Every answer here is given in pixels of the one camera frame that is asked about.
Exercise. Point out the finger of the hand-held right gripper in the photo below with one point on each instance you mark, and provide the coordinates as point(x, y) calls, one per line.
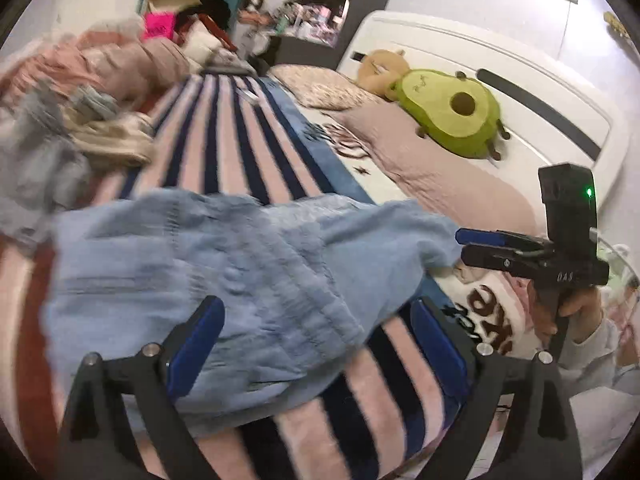
point(482, 236)

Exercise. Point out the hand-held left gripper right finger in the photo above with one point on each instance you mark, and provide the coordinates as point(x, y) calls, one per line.
point(440, 342)

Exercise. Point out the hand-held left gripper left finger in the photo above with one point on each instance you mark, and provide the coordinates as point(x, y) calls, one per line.
point(192, 341)

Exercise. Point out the light blue denim pants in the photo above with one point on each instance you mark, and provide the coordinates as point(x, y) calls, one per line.
point(225, 300)

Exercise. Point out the person's right hand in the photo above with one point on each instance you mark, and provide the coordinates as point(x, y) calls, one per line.
point(575, 312)

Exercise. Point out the white printed bed sheet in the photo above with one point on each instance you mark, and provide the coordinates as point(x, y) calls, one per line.
point(492, 305)

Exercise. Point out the pink pillow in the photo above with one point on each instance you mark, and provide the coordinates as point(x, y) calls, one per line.
point(435, 165)

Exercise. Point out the green avocado plush toy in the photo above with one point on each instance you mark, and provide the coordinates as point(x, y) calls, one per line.
point(452, 112)

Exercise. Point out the white headboard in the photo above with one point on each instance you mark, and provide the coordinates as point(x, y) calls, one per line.
point(505, 75)

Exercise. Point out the striped pink and navy blanket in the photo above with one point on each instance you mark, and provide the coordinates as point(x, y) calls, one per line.
point(240, 170)

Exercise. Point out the brown plush toy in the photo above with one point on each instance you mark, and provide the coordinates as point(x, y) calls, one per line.
point(382, 70)

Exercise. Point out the floral patterned pillow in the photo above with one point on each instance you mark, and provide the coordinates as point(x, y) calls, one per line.
point(320, 87)

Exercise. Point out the pile of grey and beige clothes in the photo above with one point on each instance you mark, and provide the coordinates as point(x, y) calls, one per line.
point(65, 145)

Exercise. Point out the pink quilt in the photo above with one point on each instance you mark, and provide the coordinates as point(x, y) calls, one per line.
point(100, 62)

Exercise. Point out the bright pink bag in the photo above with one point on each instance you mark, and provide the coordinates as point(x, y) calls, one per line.
point(159, 26)

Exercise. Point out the cluttered wall shelf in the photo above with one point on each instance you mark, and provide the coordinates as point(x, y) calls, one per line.
point(320, 5)

